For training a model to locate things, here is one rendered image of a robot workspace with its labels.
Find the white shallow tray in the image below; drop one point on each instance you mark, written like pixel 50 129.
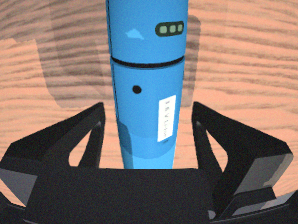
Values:
pixel 282 199

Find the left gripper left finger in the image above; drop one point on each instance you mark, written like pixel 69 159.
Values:
pixel 54 143

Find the blue electric screwdriver body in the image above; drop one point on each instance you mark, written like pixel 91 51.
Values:
pixel 147 44

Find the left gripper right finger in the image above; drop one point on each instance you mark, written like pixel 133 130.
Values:
pixel 256 160

